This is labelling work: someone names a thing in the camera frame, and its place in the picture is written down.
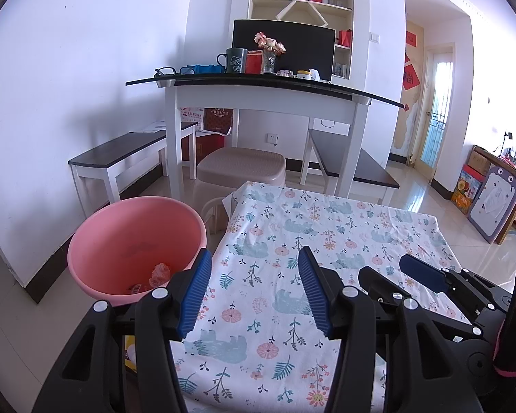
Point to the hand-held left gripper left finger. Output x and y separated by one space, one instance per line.
195 292

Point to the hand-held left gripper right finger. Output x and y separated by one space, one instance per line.
316 292

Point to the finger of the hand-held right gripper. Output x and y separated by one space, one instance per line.
382 282
421 273

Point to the red white snack wrapper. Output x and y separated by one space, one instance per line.
159 273

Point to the pink plastic basin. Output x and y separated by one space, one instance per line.
124 232

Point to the floral animal print tablecloth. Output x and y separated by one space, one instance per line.
262 266

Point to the fruit print box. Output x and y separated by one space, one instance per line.
466 189

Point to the grey children's drawing board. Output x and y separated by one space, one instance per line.
494 202

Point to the dark top white bench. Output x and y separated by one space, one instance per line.
348 159
120 146

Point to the brown cardboard box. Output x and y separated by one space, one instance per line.
479 159

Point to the beige plastic stool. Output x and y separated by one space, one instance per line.
241 165

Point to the red cardboard box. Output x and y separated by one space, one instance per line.
204 146

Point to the black tripod stand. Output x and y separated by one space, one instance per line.
505 142

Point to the white glass door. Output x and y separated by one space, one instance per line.
434 116

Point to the white paper bag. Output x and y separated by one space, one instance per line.
339 129

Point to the white papers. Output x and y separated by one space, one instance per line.
150 127

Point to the dark red box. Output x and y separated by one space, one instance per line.
218 120

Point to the white table black glass top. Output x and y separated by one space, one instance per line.
262 94

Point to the small yellow jar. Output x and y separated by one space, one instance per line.
304 75

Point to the blue plastic bag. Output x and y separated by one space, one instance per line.
202 69

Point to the black eyeglasses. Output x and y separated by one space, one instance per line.
165 69

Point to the pink flowers in glass vase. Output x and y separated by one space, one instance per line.
269 62

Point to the dark grey mug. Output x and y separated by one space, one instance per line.
236 60

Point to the small red box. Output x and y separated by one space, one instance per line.
253 62

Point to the black monitor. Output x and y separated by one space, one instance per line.
309 51

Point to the red gift bag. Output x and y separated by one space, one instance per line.
345 38

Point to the white wall outlet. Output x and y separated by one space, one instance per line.
272 138

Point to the red paper wall decoration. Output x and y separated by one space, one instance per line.
410 77
412 38

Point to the white light switch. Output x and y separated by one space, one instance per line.
374 37

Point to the white wall shelf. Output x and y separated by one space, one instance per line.
292 4

